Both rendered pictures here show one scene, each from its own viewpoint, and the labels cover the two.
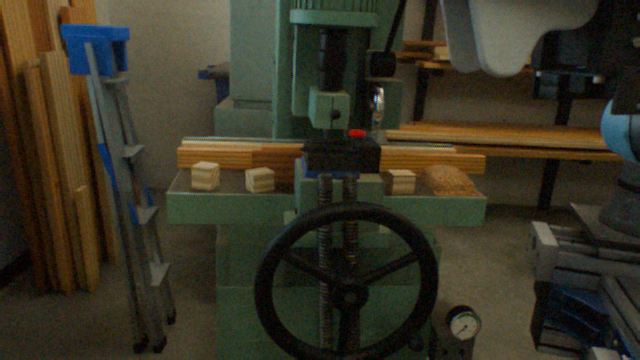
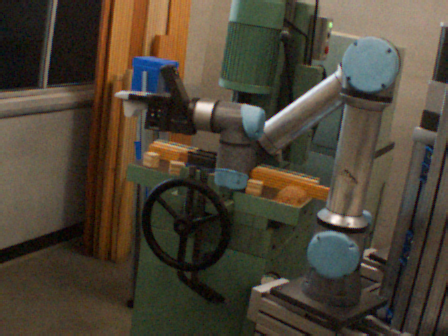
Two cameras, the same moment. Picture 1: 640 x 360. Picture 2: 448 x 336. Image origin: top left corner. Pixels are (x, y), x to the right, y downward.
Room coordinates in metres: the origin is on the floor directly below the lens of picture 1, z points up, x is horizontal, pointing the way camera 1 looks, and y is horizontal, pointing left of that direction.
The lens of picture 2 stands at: (-1.14, -1.04, 1.50)
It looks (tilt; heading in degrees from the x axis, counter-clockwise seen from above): 14 degrees down; 27
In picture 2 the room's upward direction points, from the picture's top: 9 degrees clockwise
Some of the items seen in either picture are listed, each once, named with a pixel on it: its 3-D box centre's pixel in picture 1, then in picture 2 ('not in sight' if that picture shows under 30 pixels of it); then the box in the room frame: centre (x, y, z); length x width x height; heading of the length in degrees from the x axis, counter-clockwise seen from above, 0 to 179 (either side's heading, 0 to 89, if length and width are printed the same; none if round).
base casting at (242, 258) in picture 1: (316, 210); (236, 208); (1.11, 0.00, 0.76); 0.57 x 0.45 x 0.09; 7
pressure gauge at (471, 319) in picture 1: (461, 324); (270, 284); (0.81, -0.30, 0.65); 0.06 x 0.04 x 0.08; 97
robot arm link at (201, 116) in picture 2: not in sight; (206, 114); (0.29, -0.26, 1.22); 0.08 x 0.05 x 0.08; 10
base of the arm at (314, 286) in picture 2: not in sight; (335, 275); (0.49, -0.59, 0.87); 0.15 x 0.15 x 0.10
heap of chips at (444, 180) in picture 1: (448, 176); (292, 193); (0.93, -0.27, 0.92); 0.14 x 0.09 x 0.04; 7
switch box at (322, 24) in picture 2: not in sight; (319, 37); (1.32, -0.12, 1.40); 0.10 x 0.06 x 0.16; 7
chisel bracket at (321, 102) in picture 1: (328, 110); not in sight; (1.01, -0.01, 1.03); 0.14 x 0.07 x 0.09; 7
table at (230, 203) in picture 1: (328, 199); (215, 190); (0.88, -0.02, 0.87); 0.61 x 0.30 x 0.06; 97
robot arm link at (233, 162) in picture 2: not in sight; (234, 162); (0.32, -0.34, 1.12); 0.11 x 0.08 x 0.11; 11
